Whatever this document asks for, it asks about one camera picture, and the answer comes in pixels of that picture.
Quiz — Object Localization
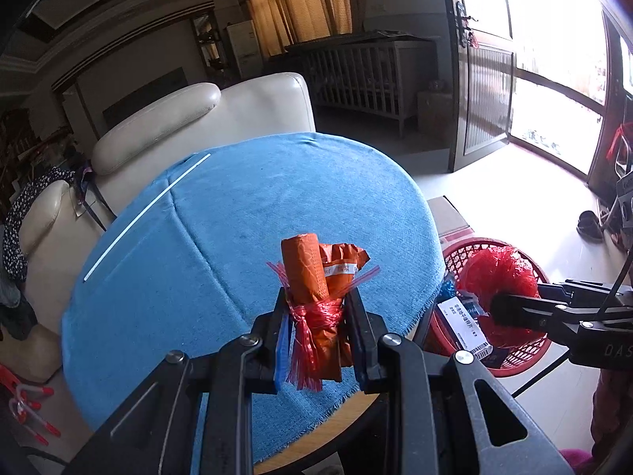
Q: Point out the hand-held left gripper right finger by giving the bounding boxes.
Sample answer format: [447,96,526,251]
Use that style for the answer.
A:
[345,287,574,475]

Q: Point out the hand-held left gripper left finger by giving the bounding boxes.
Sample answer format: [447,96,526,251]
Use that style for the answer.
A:
[72,287,292,475]

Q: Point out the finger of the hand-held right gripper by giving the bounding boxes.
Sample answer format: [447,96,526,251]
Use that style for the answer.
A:
[489,293,587,344]
[536,279,633,310]

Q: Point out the red plastic tie strip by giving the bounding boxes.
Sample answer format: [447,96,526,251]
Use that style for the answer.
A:
[267,260,381,391]

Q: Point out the red plastic basket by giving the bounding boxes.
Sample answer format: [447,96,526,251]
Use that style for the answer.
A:
[426,237,552,378]

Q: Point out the red plastic bag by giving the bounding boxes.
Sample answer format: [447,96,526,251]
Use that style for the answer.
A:
[457,245,540,350]

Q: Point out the white medicine box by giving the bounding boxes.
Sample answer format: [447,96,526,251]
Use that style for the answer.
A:
[436,297,495,359]

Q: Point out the blue plastic wrapper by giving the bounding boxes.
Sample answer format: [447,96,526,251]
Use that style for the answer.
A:
[438,277,458,308]

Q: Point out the orange snack wrapper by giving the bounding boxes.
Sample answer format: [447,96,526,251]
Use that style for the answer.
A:
[279,232,371,384]

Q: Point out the person's dark red clothing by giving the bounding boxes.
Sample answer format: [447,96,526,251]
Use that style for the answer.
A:
[559,366,633,475]

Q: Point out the dark shoes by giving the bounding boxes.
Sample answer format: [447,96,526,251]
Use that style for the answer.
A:
[576,210,606,243]

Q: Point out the flat cardboard box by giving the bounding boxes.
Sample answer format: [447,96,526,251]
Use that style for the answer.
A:
[425,195,476,253]

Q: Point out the red tassel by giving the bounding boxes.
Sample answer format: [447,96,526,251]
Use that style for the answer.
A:
[607,123,631,159]

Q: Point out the light slippers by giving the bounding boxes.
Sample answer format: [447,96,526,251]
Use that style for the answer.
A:
[517,129,562,155]

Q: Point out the blue tablecloth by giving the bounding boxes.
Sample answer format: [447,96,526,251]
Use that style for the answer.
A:
[60,131,446,466]

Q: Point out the white plastic strip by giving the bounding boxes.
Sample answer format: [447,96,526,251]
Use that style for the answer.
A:
[84,153,212,282]

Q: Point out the dark metal door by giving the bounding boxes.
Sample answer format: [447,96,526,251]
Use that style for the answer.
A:
[442,0,517,174]

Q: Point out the upright cardboard box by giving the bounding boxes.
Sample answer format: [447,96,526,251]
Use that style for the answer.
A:
[418,79,458,134]

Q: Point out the cream leather sofa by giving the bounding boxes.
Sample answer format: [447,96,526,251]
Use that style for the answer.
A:
[0,72,317,382]

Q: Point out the red white plastic clips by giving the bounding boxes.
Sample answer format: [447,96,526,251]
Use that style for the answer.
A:
[0,363,63,446]

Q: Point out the dark grey clothes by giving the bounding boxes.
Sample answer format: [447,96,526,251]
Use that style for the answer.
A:
[0,277,38,342]

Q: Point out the wooden crib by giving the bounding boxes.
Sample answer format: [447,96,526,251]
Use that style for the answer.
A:
[287,30,438,137]

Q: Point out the dark floral cloth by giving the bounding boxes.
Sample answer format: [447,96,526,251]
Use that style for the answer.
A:
[2,165,75,280]

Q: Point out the white standing air conditioner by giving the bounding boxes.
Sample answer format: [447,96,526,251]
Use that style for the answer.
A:
[226,21,265,80]

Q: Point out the dark display shelf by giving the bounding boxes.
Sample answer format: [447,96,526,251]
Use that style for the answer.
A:
[190,10,226,77]

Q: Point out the yellow curtain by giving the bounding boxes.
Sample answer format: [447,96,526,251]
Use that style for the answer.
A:
[237,0,354,57]

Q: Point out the black cable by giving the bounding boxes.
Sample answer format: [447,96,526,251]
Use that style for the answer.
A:
[511,250,633,399]

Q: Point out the metal frame stand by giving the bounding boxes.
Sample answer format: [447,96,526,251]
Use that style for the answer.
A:
[586,129,633,248]

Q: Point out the dark strap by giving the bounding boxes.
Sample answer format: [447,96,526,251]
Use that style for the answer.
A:
[74,165,117,231]

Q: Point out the door handle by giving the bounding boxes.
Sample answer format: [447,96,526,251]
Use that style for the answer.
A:
[455,2,480,48]

